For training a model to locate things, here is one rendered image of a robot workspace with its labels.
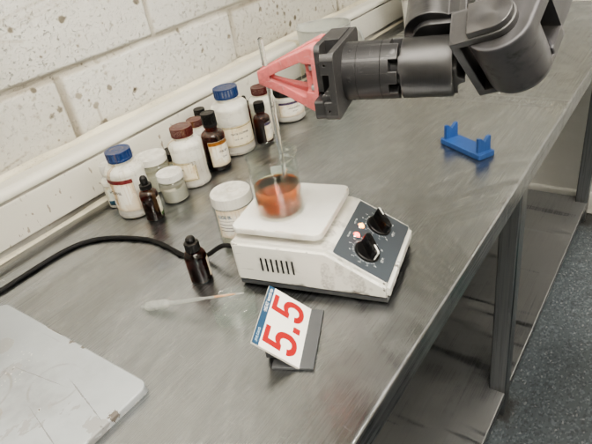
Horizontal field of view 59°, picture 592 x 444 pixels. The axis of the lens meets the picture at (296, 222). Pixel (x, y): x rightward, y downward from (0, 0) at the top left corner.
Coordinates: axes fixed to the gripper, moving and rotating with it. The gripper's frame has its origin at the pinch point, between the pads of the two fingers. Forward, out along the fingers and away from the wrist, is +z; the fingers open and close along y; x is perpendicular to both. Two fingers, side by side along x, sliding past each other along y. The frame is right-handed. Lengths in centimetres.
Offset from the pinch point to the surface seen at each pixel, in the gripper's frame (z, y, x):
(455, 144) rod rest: -16.8, -35.5, 25.1
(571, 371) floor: -45, -57, 101
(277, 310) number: -1.5, 12.0, 22.8
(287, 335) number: -3.3, 14.4, 24.0
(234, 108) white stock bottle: 22.7, -33.0, 16.4
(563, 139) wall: -46, -141, 74
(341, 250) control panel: -7.2, 4.3, 19.7
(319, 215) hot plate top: -3.9, 1.0, 17.1
